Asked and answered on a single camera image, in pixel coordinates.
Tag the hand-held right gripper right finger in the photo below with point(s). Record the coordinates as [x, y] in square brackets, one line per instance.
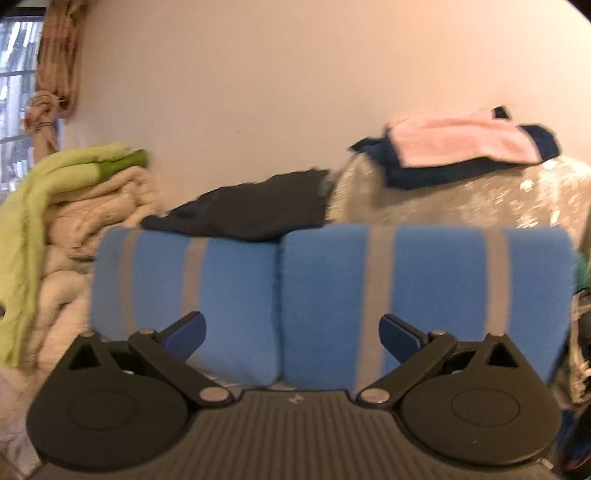
[399, 334]

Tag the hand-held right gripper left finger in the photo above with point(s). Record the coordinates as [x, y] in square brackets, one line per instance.
[189, 334]

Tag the blue grey-striped pillow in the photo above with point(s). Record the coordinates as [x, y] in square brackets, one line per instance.
[438, 286]
[231, 286]

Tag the black cloth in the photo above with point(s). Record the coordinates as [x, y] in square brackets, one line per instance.
[254, 207]

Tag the silver floral cushion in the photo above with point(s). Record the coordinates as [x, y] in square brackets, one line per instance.
[461, 205]

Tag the beige quilted comforter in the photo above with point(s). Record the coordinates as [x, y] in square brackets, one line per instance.
[92, 203]

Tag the light green blanket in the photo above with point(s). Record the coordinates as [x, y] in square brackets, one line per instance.
[23, 230]

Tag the navy and pink garment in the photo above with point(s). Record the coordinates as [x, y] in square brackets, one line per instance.
[461, 143]

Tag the window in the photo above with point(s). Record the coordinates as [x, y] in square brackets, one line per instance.
[16, 92]

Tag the patterned curtain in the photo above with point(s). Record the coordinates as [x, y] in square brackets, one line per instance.
[60, 55]

